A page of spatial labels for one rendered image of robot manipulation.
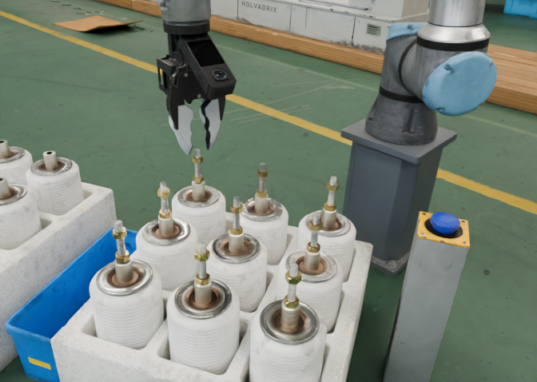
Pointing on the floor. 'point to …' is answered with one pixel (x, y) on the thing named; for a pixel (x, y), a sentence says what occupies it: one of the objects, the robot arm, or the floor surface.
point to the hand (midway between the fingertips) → (200, 145)
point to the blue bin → (59, 306)
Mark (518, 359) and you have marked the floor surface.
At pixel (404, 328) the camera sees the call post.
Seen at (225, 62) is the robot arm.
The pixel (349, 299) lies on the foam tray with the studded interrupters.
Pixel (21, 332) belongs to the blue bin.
